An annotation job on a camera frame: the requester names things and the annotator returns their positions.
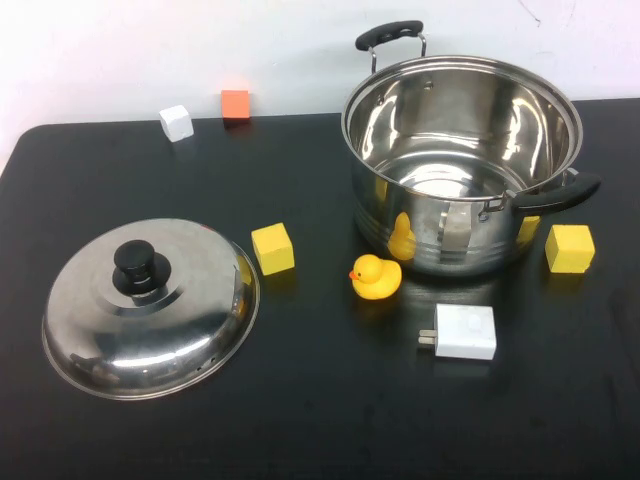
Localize white power adapter plug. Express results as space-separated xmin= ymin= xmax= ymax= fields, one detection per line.
xmin=417 ymin=303 xmax=497 ymax=362

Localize orange cube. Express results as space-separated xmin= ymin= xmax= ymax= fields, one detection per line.
xmin=220 ymin=89 xmax=251 ymax=121

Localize yellow rubber duck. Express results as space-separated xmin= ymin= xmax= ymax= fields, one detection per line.
xmin=348 ymin=253 xmax=403 ymax=301

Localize stainless steel lid black knob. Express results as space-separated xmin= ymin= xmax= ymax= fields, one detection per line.
xmin=41 ymin=217 xmax=262 ymax=401

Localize white cube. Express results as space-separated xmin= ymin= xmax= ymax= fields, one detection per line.
xmin=158 ymin=104 xmax=195 ymax=145

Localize yellow foam cube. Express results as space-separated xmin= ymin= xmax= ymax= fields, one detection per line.
xmin=544 ymin=224 xmax=597 ymax=274
xmin=250 ymin=222 xmax=296 ymax=277

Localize stainless steel pot black handles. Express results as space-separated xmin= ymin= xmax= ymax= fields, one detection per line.
xmin=341 ymin=19 xmax=603 ymax=279

